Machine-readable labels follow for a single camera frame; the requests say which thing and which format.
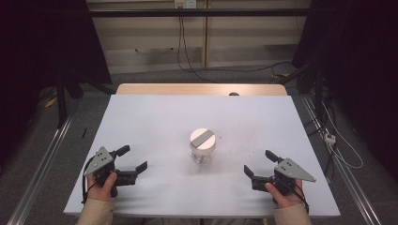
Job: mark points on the yellow floor tape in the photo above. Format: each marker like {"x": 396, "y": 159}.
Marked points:
{"x": 281, "y": 75}
{"x": 50, "y": 102}

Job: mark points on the white wall socket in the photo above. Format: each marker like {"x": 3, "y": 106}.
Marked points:
{"x": 185, "y": 3}

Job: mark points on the white power strip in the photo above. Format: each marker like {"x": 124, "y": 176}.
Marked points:
{"x": 330, "y": 139}

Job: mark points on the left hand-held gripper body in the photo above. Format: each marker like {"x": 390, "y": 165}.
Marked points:
{"x": 99, "y": 160}

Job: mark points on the wooden table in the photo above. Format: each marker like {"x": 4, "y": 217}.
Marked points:
{"x": 175, "y": 89}

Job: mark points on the aluminium floor rail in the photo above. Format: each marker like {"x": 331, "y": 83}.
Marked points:
{"x": 40, "y": 168}
{"x": 347, "y": 175}

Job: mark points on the person's right hand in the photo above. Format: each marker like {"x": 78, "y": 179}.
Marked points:
{"x": 286, "y": 200}

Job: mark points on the black metal stand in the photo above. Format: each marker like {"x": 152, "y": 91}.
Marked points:
{"x": 61, "y": 100}

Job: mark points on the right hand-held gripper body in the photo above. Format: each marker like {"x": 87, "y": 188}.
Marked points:
{"x": 291, "y": 171}

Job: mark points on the black horizontal frame bar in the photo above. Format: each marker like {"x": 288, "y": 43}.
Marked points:
{"x": 200, "y": 12}

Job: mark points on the clear glass jar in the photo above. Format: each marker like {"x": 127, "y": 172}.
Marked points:
{"x": 202, "y": 157}

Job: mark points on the wooden wall post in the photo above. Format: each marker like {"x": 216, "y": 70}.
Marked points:
{"x": 205, "y": 34}

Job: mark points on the white lid with grey tape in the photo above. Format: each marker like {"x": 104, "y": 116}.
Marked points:
{"x": 202, "y": 138}

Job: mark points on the person's left hand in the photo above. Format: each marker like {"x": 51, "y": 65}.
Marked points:
{"x": 100, "y": 191}

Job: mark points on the black curtain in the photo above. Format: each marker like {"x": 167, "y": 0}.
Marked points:
{"x": 37, "y": 47}
{"x": 363, "y": 62}

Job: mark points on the white table cover board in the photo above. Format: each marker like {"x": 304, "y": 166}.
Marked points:
{"x": 156, "y": 125}

